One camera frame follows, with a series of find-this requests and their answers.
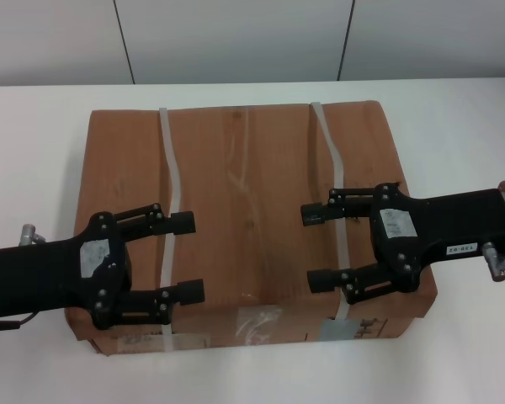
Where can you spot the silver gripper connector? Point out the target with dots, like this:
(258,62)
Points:
(494,261)
(28,235)

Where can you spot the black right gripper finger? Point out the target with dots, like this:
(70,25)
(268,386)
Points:
(324,281)

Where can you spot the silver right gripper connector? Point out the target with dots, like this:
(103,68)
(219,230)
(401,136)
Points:
(494,261)

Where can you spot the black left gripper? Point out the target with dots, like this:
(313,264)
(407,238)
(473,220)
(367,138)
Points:
(46,273)

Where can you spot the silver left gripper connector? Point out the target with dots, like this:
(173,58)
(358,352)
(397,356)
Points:
(28,235)

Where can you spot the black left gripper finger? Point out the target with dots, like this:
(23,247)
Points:
(181,223)
(189,292)

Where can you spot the brown cardboard box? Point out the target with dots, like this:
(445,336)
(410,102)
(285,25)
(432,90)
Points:
(244,202)

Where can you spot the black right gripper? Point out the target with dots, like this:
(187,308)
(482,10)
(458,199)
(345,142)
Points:
(446,223)

